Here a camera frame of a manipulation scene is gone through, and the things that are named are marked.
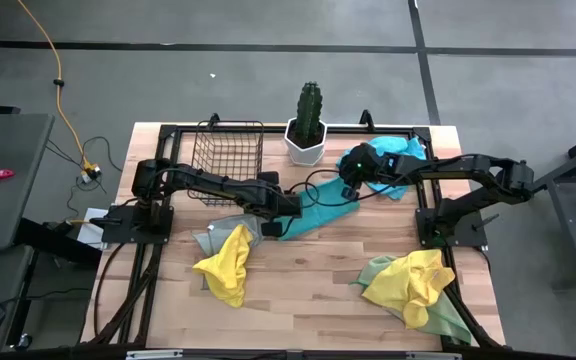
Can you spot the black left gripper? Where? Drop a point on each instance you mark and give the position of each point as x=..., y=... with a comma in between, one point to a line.
x=268, y=205

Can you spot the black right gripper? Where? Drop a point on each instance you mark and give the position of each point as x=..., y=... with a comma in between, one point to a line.
x=393, y=167

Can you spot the gray microfiber towel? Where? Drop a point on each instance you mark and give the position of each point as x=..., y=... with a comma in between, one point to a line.
x=218, y=232

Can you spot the teal microfiber towel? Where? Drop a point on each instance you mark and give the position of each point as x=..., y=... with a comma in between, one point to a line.
x=325, y=207
x=398, y=146

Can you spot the yellow microfiber towel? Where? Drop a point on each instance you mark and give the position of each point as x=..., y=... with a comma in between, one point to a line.
x=228, y=265
x=408, y=285

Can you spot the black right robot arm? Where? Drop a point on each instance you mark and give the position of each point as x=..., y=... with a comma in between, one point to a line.
x=468, y=165

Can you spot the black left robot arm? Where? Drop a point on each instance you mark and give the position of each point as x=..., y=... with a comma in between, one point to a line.
x=208, y=182

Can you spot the light green microfiber towel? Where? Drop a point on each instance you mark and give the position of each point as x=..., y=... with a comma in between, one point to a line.
x=448, y=320

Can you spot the white plant pot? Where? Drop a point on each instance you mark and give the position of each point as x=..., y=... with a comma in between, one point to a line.
x=304, y=156

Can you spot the green cactus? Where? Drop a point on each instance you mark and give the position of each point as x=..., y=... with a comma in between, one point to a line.
x=309, y=112

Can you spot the white paper sheet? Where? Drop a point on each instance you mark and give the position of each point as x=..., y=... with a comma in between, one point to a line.
x=88, y=232

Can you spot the dark metal side stand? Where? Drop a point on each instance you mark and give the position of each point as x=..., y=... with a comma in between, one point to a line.
x=568, y=220

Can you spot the gray side table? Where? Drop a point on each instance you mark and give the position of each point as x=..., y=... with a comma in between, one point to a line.
x=3, y=180

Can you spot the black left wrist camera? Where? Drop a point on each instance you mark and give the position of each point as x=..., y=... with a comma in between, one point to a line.
x=290, y=206

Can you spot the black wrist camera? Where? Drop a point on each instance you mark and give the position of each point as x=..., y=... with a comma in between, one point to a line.
x=360, y=165
x=290, y=206

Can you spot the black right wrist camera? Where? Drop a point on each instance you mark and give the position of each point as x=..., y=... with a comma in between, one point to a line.
x=360, y=165

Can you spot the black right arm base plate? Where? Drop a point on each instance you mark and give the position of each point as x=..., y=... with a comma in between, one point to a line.
x=463, y=235

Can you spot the black table frame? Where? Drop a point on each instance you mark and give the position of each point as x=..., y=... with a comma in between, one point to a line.
x=178, y=131

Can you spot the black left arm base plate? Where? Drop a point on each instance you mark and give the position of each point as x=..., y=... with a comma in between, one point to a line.
x=123, y=225

